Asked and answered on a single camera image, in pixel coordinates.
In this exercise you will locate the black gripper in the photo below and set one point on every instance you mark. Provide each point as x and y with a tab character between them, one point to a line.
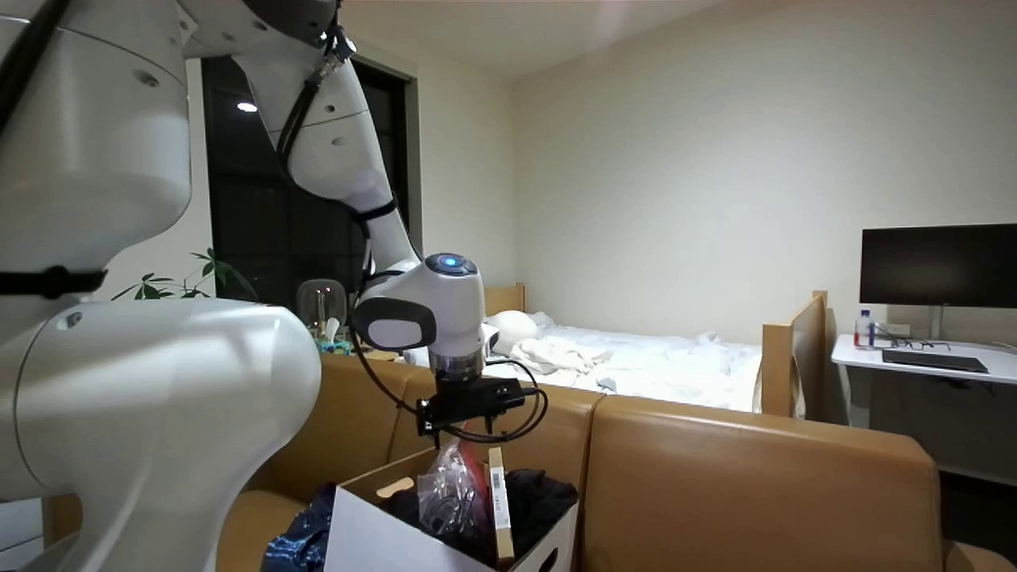
452	433

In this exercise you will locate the box with wooden edge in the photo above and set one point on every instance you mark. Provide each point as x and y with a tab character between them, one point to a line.
499	511

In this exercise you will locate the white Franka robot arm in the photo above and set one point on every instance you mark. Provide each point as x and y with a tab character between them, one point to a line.
160	423

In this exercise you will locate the white cardboard box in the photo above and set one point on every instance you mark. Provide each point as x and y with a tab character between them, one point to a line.
366	535

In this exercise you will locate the tan leather couch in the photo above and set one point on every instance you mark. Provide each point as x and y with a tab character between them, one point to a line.
742	486

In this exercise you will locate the clear plastic bag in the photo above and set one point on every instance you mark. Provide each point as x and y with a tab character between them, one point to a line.
448	496

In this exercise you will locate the dark clothes pile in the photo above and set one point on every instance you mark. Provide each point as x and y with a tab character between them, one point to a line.
542	511

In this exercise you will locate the round white cushion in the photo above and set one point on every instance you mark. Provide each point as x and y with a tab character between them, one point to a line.
515	324

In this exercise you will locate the crumpled white blanket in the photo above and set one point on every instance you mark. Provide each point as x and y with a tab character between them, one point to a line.
559	354

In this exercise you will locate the wooden bed headboard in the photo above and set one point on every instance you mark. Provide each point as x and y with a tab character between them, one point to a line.
505	298

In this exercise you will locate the glass dome jar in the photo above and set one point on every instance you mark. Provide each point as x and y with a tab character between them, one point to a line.
321	307

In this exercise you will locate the blue plastic bag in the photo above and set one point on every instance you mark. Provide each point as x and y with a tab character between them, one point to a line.
302	540

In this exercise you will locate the bed mattress with white sheets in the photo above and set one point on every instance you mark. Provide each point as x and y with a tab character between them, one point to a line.
669	368

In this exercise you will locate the green houseplant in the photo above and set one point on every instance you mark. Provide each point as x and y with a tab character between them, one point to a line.
194	278

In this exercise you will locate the wooden bed footboard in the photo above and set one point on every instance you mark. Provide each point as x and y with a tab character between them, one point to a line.
798	361

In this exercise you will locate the small plastic bottle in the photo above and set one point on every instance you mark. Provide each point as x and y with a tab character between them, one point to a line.
864	333

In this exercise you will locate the white desk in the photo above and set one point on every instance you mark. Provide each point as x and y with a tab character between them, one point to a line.
932	408

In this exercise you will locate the black keyboard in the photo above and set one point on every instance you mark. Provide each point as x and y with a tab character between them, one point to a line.
934	361

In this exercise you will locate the black computer monitor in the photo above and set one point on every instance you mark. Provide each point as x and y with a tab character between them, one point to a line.
937	266

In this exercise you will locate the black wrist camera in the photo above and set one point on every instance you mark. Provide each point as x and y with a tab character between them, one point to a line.
479	403

